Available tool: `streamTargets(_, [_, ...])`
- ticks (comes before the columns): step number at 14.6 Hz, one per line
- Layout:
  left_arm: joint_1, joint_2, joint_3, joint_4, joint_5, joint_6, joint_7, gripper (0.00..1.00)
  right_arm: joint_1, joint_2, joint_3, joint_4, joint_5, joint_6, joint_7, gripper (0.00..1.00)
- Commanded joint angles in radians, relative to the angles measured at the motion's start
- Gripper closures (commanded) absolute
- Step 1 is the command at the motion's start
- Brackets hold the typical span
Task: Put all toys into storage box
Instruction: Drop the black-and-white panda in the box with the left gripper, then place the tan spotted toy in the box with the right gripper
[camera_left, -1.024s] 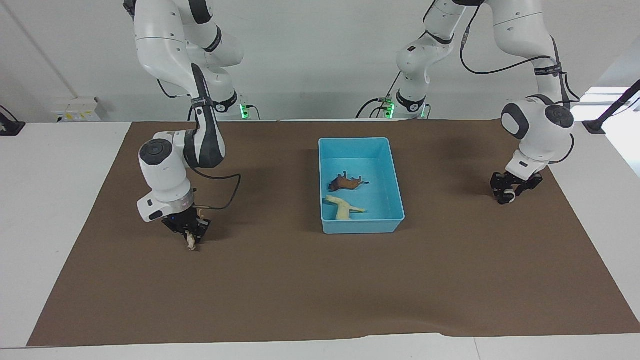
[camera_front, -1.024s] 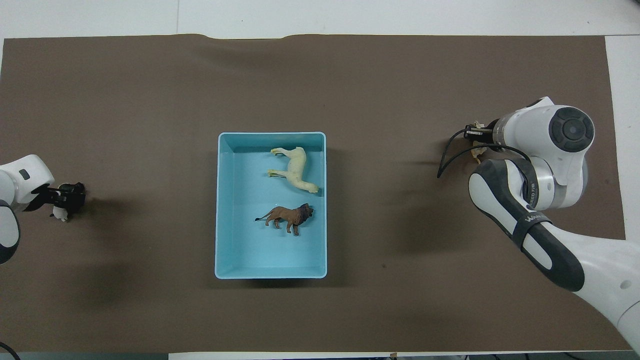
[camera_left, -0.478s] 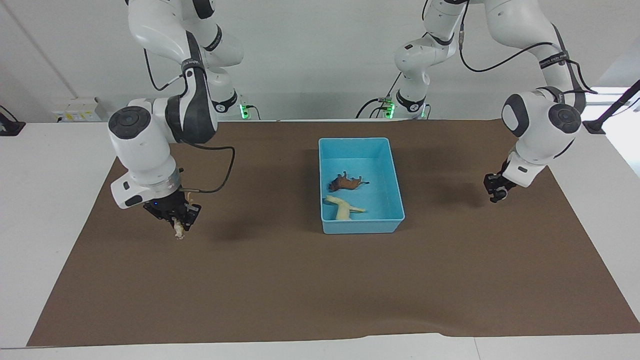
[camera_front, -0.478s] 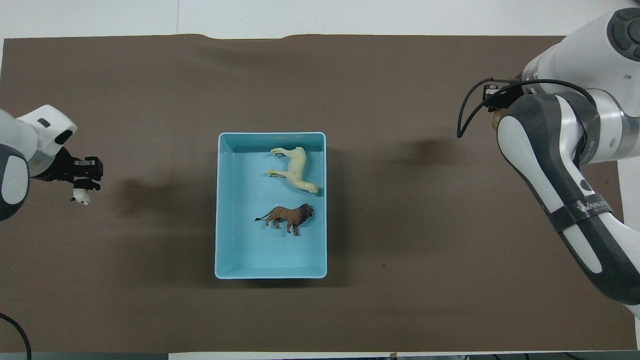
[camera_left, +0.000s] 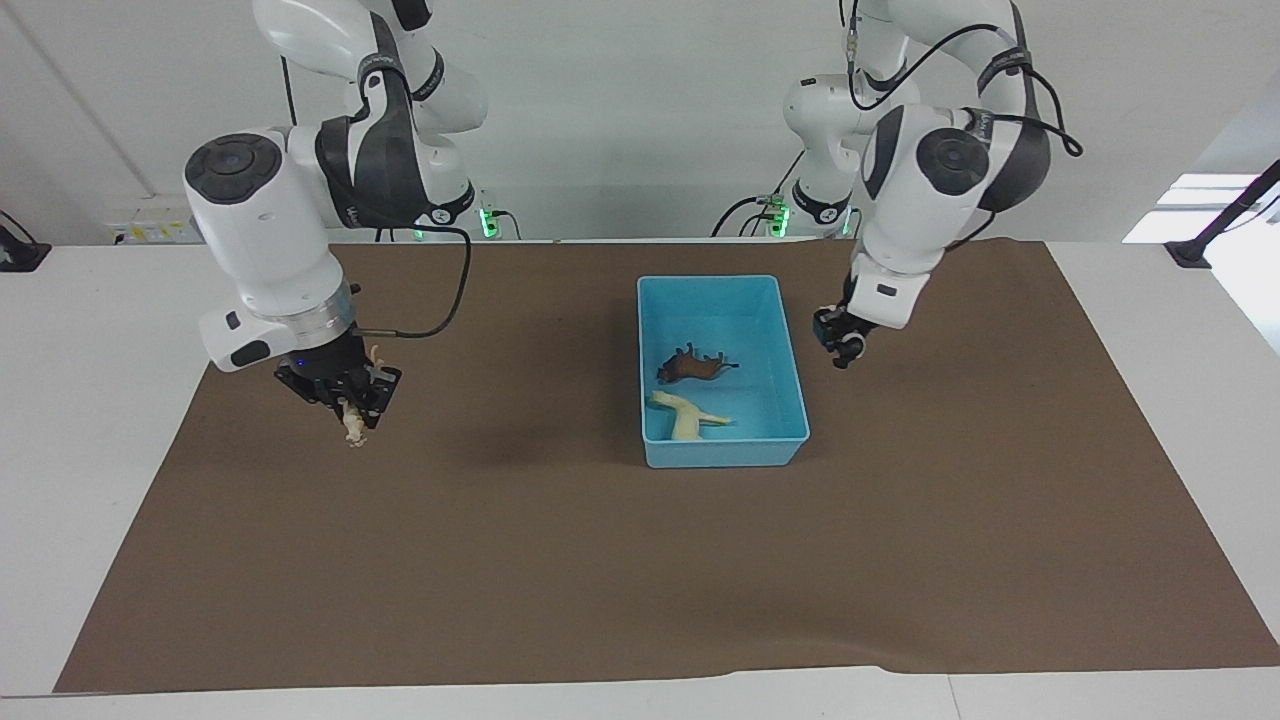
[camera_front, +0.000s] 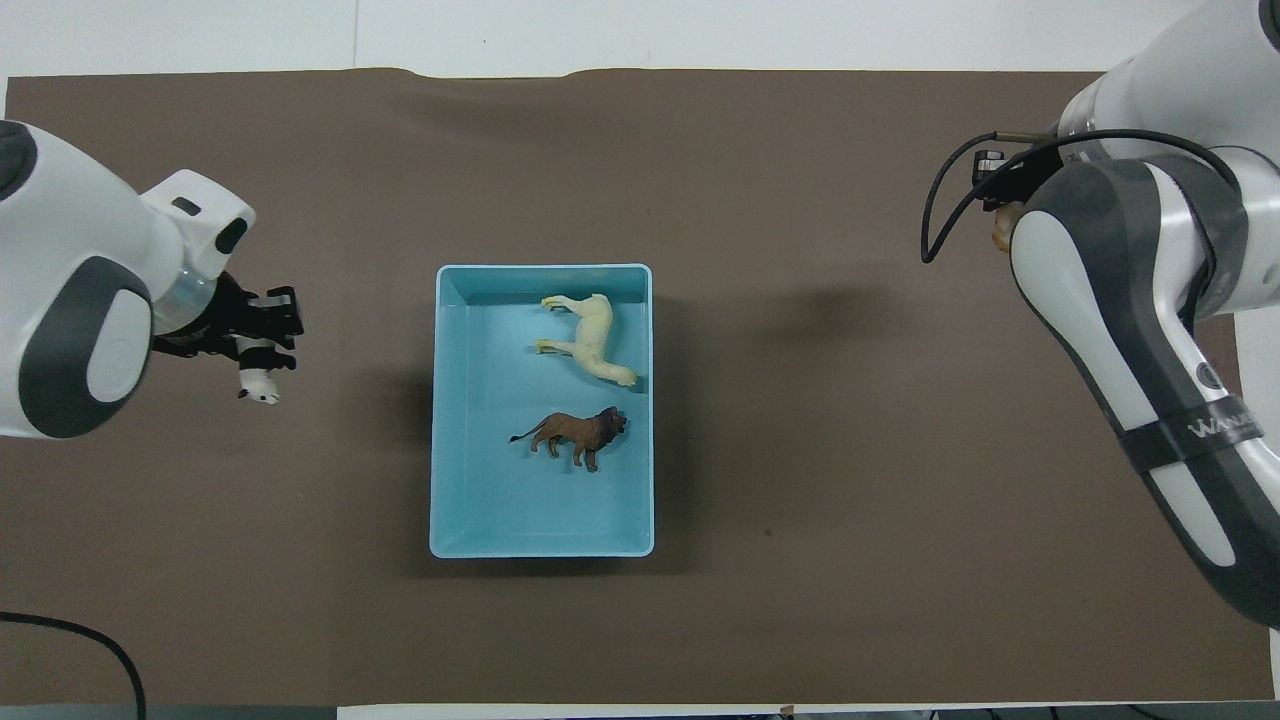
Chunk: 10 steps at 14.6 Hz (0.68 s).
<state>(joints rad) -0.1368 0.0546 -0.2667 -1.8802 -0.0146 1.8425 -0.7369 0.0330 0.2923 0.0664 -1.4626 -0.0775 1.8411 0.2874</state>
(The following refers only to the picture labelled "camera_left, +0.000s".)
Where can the white horse toy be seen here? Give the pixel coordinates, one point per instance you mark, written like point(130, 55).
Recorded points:
point(685, 420)

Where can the black table clamp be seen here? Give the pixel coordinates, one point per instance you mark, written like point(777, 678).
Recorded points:
point(20, 255)

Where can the brown lion toy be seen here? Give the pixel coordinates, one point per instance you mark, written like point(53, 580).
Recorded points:
point(695, 368)

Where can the white wall socket box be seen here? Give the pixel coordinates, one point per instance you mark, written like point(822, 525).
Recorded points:
point(150, 232)

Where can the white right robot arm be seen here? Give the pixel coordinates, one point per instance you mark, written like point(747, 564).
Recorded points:
point(270, 230)

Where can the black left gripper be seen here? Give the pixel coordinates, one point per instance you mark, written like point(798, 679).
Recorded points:
point(858, 315)

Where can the black stand with pole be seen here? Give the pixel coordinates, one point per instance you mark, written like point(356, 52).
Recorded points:
point(1190, 252)

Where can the brown table mat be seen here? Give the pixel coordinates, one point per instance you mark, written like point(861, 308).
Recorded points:
point(600, 580)

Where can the blue plastic storage box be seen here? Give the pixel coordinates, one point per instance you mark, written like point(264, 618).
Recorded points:
point(760, 320)

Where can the orange tiger toy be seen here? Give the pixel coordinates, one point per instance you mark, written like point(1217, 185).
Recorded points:
point(353, 430)

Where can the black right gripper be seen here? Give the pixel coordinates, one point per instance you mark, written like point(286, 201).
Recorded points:
point(335, 378)

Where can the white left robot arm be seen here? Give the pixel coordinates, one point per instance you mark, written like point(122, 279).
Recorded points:
point(920, 200)

